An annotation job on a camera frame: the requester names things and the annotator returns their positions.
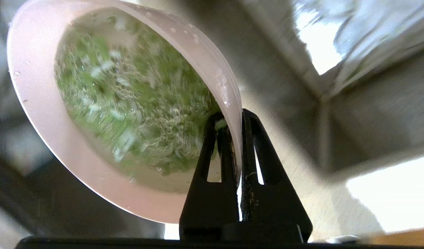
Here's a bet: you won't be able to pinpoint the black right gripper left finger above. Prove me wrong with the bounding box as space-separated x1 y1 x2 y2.
179 111 240 241

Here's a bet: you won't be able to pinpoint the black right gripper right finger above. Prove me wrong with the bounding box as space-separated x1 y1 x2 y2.
240 109 313 242

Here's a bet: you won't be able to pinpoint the chopped green vegetables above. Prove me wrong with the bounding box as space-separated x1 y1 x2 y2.
55 9 221 175

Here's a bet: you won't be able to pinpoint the pink bowl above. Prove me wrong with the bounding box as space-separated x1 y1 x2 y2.
6 0 243 224

